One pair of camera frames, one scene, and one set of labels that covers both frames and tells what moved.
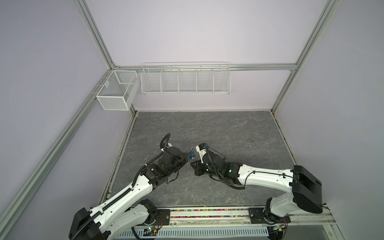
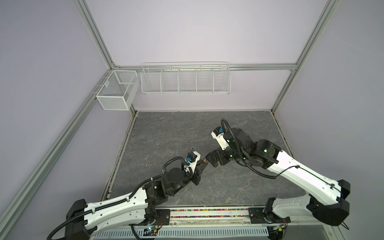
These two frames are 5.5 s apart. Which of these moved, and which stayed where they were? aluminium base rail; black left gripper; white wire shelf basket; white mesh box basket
Moved: black left gripper
Stayed: white wire shelf basket; aluminium base rail; white mesh box basket
